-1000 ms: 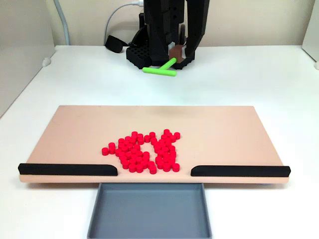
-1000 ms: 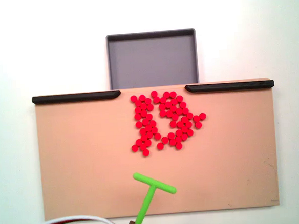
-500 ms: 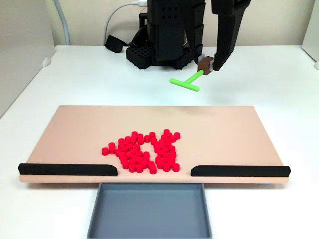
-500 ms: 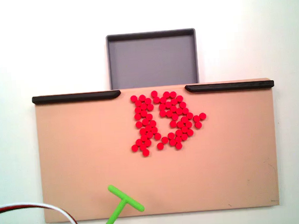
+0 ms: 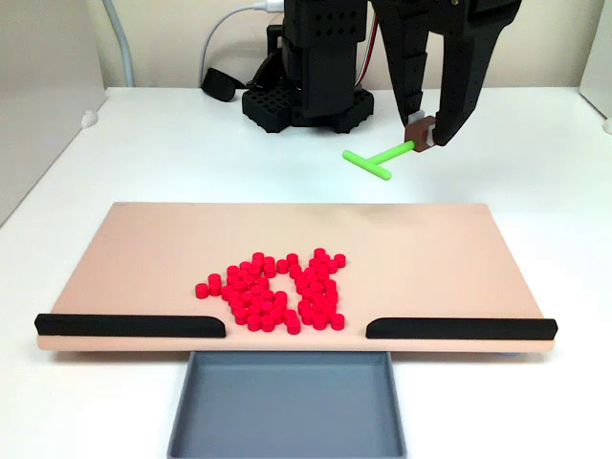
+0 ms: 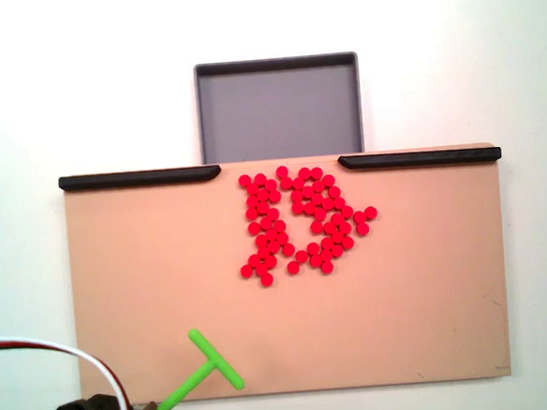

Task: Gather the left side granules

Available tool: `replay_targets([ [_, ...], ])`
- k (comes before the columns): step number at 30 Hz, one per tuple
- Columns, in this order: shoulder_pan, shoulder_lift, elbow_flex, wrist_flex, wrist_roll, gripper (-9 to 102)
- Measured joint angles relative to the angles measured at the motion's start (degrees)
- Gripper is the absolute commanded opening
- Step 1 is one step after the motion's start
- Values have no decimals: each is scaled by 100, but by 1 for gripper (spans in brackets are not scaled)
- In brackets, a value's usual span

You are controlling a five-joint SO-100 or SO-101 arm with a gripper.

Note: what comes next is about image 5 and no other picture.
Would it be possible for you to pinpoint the pink flat board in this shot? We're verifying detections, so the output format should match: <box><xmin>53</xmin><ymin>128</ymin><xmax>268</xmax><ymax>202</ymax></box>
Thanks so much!
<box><xmin>36</xmin><ymin>201</ymin><xmax>556</xmax><ymax>358</ymax></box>

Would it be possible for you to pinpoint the grey flexible hose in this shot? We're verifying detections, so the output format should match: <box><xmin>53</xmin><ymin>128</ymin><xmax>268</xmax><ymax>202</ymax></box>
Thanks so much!
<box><xmin>102</xmin><ymin>0</ymin><xmax>136</xmax><ymax>88</ymax></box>

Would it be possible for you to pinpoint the grey shallow tray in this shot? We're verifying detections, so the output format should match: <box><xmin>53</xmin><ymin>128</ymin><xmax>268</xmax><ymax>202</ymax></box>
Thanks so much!
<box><xmin>165</xmin><ymin>350</ymin><xmax>408</xmax><ymax>459</ymax></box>

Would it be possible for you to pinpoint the white USB cable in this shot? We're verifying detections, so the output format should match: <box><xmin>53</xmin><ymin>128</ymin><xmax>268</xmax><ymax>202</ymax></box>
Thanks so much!
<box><xmin>199</xmin><ymin>0</ymin><xmax>286</xmax><ymax>90</ymax></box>

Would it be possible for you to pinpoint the red white servo cable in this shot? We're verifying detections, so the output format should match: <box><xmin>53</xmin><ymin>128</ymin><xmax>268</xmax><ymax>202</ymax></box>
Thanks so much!
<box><xmin>356</xmin><ymin>13</ymin><xmax>382</xmax><ymax>90</ymax></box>

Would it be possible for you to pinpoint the green T-shaped pusher tool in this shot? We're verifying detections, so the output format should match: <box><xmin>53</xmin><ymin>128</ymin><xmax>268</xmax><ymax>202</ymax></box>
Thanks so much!
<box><xmin>341</xmin><ymin>114</ymin><xmax>437</xmax><ymax>182</ymax></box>

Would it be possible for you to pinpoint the black foam rail strip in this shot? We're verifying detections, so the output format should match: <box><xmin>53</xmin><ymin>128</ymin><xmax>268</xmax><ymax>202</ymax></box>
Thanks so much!
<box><xmin>33</xmin><ymin>313</ymin><xmax>227</xmax><ymax>339</ymax></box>
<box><xmin>365</xmin><ymin>316</ymin><xmax>558</xmax><ymax>341</ymax></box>

